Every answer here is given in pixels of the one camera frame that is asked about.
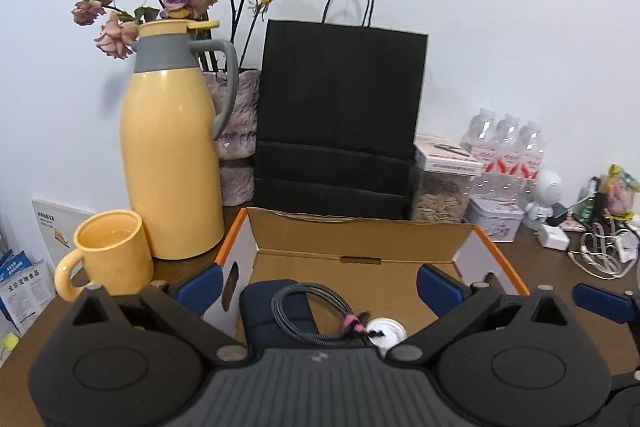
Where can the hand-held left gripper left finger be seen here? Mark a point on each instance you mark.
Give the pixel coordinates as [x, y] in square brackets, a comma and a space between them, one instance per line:
[202, 286]

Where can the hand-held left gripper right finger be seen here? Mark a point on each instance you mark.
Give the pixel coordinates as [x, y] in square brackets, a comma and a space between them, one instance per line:
[440, 289]

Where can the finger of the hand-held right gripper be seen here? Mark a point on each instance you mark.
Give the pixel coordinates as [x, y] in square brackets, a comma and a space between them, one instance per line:
[600, 302]

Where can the navy zip case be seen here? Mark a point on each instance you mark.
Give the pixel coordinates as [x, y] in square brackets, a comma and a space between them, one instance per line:
[257, 312]

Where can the large white jar lid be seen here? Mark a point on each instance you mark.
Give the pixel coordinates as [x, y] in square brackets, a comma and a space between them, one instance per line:
[387, 331]

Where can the red cardboard box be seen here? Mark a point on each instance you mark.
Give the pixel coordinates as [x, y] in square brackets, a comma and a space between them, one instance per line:
[350, 237]

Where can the white charger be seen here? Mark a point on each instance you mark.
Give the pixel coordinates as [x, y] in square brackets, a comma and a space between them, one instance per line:
[552, 237]

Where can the decorated tin box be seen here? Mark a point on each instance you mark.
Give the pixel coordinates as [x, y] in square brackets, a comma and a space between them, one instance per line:
[495, 218]

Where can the yellow mug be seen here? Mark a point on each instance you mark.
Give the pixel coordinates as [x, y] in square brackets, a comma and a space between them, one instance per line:
[112, 257]

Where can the black charger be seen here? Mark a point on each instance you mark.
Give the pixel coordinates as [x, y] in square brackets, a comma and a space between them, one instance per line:
[561, 212]

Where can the clear seed container white lid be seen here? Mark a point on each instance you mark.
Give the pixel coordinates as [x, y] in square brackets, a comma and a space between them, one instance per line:
[440, 189]

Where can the small green bottle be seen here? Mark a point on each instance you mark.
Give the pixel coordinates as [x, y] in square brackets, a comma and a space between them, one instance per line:
[590, 202]

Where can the yellow and pink snack bag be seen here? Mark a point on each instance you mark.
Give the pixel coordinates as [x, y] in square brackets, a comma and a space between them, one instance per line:
[622, 189]

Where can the shrink-wrapped water bottle pack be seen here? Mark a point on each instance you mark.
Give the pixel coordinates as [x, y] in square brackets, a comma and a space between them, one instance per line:
[495, 187]

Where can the white robot toy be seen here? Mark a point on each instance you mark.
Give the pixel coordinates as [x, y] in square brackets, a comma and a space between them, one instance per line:
[545, 197]

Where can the yellow thermos jug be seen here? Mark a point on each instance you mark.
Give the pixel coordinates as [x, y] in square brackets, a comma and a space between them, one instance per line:
[170, 142]

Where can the white board with print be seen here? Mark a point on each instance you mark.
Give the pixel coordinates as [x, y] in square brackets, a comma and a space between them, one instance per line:
[60, 227]

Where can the pink textured vase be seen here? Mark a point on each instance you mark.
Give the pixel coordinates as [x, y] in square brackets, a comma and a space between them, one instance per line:
[240, 132]

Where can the water bottle red label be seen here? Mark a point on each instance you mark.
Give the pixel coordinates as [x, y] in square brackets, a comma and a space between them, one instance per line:
[482, 134]
[506, 139]
[531, 147]

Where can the blue and white packets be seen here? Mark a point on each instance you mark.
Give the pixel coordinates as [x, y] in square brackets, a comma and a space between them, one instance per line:
[25, 287]

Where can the black paper bag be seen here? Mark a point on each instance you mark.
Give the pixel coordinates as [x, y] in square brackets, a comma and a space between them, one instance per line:
[340, 107]

